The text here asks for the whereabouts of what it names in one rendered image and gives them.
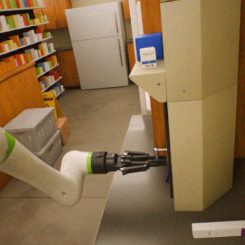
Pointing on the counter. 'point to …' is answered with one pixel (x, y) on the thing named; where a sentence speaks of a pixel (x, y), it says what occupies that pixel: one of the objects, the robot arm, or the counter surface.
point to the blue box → (152, 41)
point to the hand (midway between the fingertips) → (157, 161)
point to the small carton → (147, 57)
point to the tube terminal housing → (201, 97)
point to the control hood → (151, 79)
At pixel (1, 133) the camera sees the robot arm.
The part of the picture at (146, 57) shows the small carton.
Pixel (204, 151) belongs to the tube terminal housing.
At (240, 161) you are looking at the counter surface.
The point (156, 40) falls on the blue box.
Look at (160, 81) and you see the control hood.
